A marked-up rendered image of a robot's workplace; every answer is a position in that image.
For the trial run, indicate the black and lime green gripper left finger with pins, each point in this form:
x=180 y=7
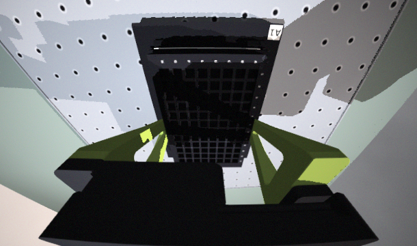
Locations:
x=124 y=146

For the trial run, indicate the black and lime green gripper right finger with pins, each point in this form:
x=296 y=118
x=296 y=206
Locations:
x=305 y=161

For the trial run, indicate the black well plate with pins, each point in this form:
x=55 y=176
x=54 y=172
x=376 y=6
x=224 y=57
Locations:
x=207 y=120

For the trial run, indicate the grey perforated base plate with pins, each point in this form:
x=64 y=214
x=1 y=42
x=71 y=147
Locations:
x=82 y=56

